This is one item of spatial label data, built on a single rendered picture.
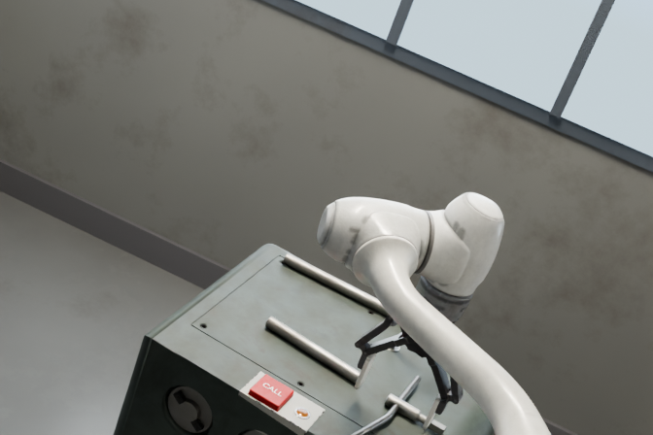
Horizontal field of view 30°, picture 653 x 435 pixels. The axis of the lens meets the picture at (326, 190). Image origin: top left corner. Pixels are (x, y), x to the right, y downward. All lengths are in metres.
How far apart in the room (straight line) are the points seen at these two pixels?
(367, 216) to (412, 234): 0.07
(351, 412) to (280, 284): 0.36
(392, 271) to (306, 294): 0.60
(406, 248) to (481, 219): 0.13
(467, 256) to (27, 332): 2.44
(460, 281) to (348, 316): 0.48
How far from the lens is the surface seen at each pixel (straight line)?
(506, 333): 4.29
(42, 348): 4.08
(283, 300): 2.35
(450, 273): 1.92
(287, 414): 2.09
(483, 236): 1.90
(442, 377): 2.07
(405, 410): 2.18
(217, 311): 2.26
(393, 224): 1.85
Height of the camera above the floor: 2.54
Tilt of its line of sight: 28 degrees down
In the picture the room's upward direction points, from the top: 21 degrees clockwise
